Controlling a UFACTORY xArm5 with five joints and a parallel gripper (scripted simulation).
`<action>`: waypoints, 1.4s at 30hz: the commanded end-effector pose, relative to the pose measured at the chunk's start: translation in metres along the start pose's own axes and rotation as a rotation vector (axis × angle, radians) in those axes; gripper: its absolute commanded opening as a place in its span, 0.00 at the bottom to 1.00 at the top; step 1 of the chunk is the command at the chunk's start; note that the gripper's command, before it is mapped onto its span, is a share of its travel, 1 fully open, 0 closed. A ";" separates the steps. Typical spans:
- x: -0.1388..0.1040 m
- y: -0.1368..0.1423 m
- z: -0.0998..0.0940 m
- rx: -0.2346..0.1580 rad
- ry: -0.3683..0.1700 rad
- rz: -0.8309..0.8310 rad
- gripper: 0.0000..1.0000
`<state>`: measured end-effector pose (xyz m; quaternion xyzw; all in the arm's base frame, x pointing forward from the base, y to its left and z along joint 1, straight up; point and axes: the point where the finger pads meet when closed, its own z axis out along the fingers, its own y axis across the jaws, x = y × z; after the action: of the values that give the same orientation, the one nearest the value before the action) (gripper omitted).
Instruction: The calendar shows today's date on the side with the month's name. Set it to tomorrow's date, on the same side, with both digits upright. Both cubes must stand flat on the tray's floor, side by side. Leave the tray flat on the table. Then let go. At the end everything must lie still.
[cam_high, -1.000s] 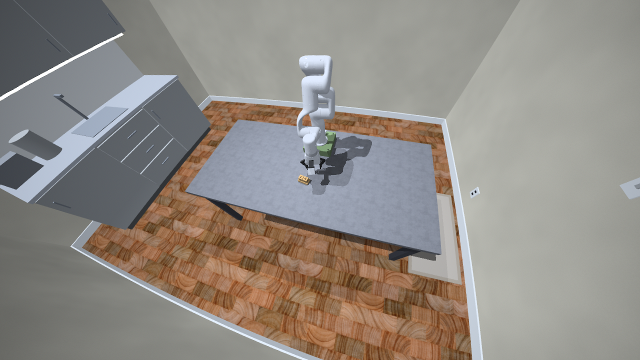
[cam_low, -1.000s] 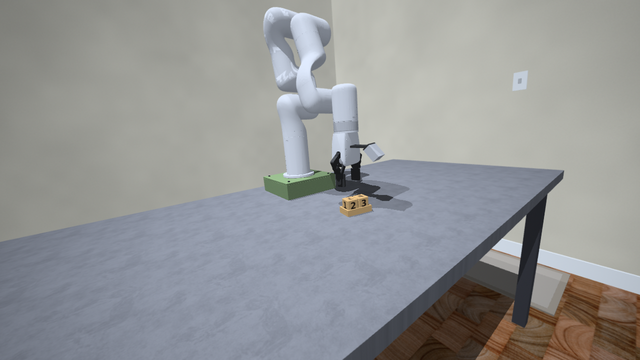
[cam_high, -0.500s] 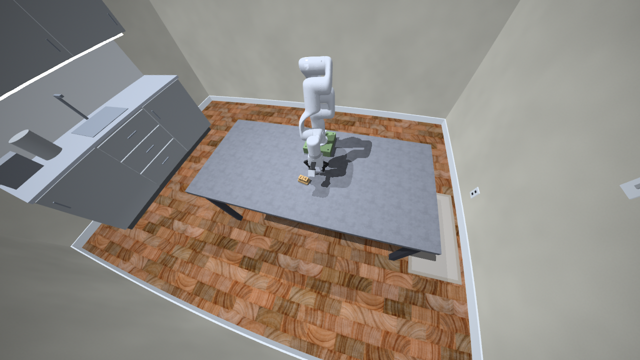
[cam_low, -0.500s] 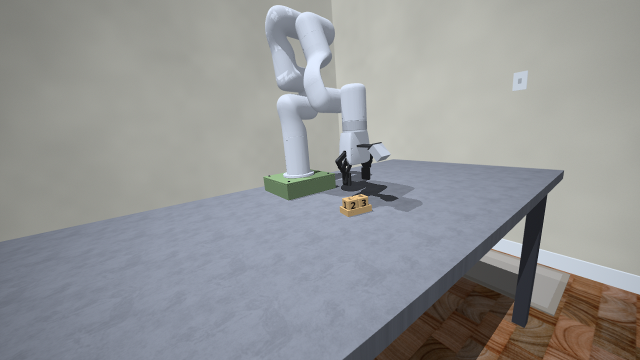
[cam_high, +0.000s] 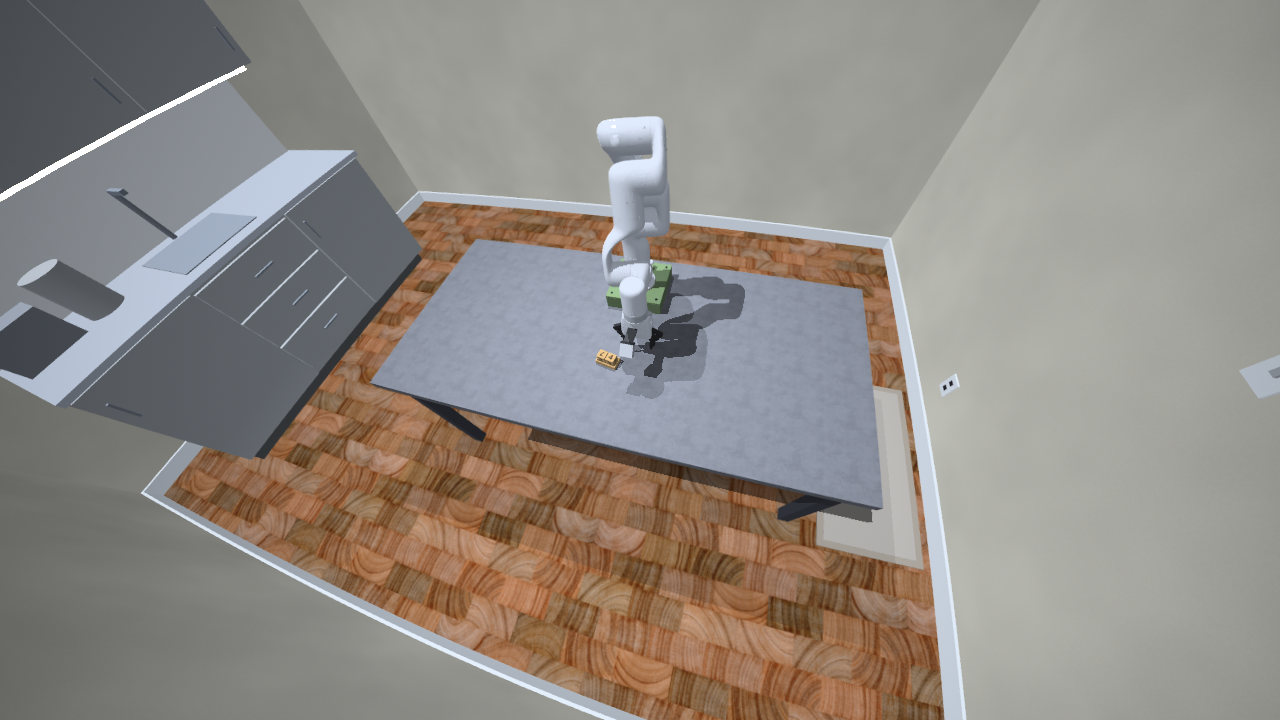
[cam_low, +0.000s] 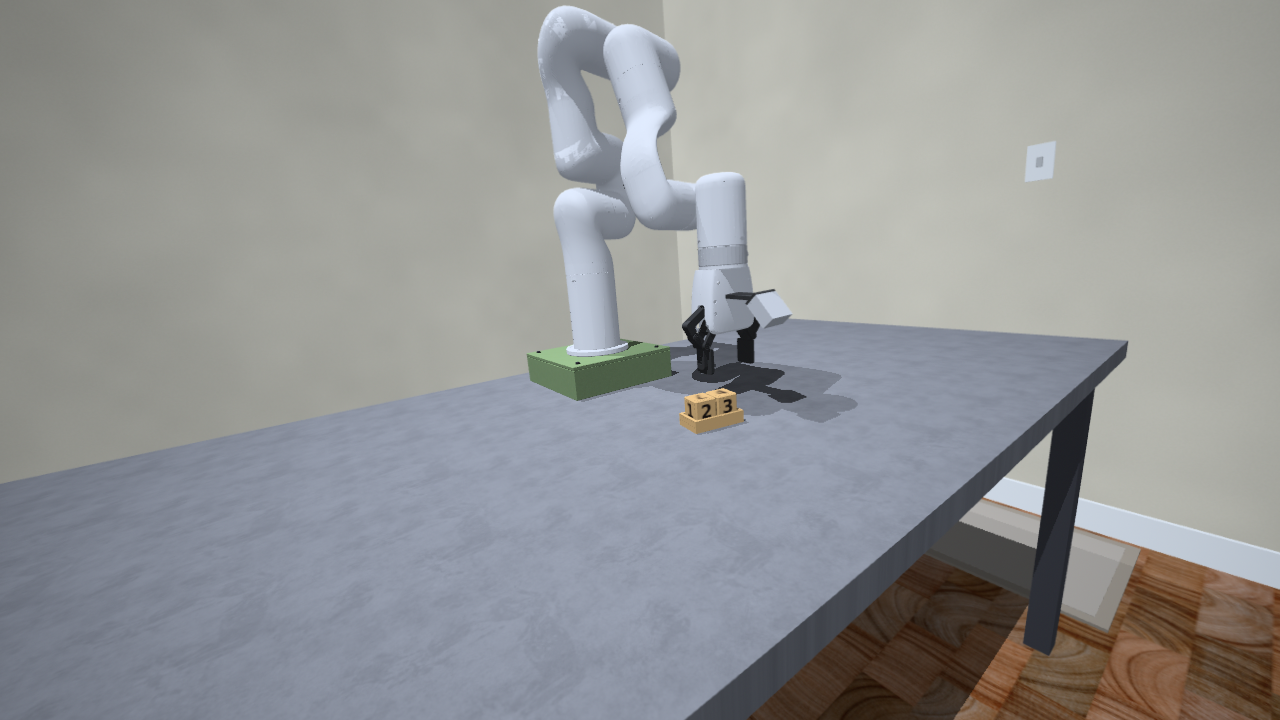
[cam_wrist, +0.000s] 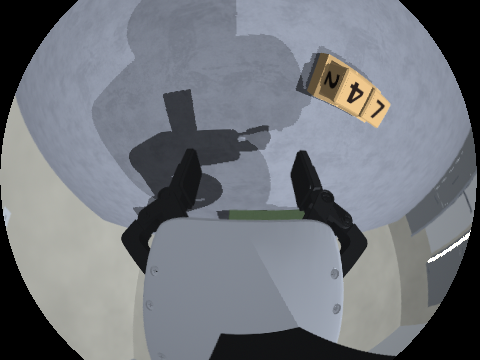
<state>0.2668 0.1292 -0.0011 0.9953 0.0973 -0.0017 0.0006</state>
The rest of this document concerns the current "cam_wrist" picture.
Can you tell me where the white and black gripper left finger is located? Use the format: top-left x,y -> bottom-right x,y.
121,149 -> 202,274

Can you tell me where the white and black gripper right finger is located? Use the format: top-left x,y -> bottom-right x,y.
290,150 -> 368,278

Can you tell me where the tan wooden number cube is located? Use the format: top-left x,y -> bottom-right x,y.
358,87 -> 390,128
320,63 -> 372,115

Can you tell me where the tan wooden tray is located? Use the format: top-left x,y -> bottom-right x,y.
307,53 -> 381,122

